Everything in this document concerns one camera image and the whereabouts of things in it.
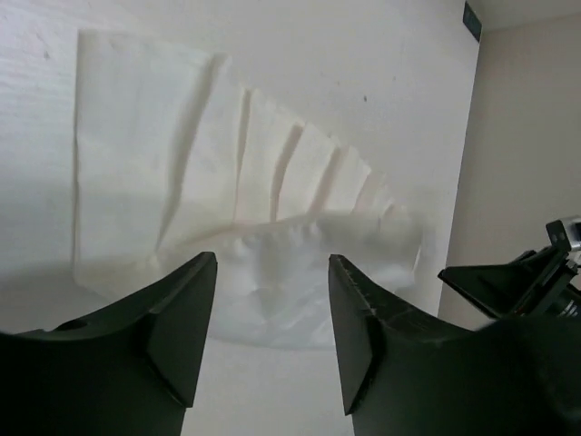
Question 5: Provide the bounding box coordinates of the white pleated skirt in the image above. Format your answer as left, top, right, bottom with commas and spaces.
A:
74, 30, 423, 349

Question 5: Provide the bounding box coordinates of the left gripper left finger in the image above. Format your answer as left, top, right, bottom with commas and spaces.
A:
1, 252, 218, 435

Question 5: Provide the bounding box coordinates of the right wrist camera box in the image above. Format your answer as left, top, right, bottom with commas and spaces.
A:
546, 216, 581, 253

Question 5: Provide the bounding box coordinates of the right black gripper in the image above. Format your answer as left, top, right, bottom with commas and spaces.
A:
438, 247, 580, 319

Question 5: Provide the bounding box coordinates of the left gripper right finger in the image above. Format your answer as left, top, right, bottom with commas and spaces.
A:
329, 254, 580, 435

